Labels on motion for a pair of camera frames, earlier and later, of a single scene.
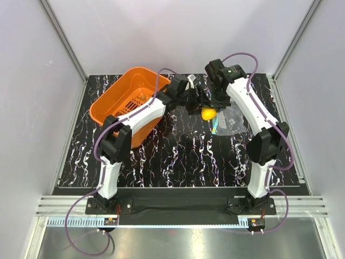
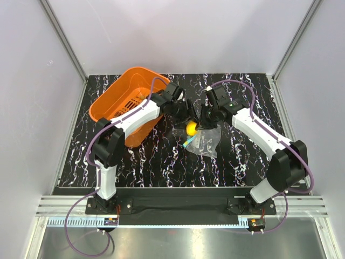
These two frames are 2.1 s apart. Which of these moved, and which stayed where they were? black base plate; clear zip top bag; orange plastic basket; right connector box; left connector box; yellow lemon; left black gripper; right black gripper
Moved: clear zip top bag; yellow lemon; right black gripper; left black gripper
Stayed: orange plastic basket; left connector box; black base plate; right connector box
